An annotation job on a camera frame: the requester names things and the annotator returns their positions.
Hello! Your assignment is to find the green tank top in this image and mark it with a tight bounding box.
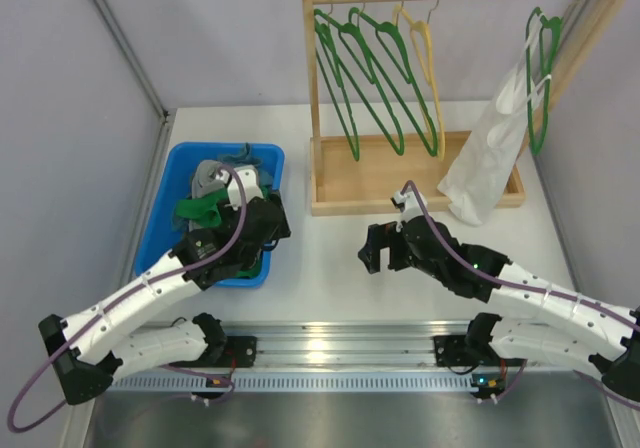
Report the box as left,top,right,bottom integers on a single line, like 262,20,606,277
173,188,228,228

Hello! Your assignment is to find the yellow hanger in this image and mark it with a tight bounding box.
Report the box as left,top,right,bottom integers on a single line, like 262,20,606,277
392,4,446,161

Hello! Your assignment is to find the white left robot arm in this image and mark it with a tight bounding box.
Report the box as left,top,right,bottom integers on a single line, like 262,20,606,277
38,190,291,405

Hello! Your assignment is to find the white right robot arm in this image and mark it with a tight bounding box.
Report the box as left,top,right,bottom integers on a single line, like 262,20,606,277
358,216,639,402

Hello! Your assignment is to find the white tank top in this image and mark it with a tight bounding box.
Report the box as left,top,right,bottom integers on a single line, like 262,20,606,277
438,36,527,226

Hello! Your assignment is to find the green hanger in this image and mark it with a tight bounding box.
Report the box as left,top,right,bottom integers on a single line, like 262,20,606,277
339,7,405,155
313,9,360,161
375,21,439,157

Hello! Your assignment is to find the green hanger far left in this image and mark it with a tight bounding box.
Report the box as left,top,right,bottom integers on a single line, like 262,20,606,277
313,9,360,161

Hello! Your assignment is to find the green hanger right end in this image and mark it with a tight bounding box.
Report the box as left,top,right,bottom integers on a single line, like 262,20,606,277
524,7,563,155

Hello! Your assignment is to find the wooden clothes rack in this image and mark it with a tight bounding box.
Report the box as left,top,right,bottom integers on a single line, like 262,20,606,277
300,0,632,217

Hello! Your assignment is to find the teal blue garment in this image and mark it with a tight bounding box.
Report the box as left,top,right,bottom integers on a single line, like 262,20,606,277
216,143,274,187

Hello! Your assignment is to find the grey garment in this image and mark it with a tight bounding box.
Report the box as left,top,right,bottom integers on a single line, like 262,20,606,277
191,160,226,199

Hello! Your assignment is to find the blue plastic bin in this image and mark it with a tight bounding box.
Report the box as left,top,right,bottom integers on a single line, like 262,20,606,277
134,142,285,275

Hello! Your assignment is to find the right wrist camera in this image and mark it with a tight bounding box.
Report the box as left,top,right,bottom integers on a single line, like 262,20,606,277
391,189,427,223

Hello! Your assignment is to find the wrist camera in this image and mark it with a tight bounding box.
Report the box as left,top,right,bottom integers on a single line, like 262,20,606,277
216,165,264,211
391,189,427,223

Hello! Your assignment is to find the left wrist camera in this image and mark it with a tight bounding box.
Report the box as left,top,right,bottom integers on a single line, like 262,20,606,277
216,165,264,211

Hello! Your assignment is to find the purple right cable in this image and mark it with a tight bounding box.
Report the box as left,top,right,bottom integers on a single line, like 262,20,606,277
402,180,640,409

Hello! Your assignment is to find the aluminium mounting rail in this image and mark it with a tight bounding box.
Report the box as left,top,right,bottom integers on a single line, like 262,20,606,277
99,320,624,394

